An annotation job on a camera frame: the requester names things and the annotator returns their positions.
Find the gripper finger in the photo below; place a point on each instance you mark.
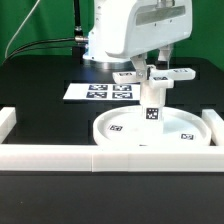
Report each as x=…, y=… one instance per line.
x=165, y=53
x=139, y=63

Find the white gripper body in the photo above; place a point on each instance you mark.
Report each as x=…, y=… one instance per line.
x=134, y=27

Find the white cross-shaped table base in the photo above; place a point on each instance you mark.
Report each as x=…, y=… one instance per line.
x=131, y=77

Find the white round table top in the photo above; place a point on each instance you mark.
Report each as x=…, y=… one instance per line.
x=128, y=126

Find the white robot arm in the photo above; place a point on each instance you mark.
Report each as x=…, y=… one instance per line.
x=96, y=55

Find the white sheet with markers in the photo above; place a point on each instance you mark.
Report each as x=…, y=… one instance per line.
x=107, y=92

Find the black vertical cable connector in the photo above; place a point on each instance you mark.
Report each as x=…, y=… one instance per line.
x=77, y=19

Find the white U-shaped boundary frame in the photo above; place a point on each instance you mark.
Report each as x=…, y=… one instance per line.
x=14, y=157

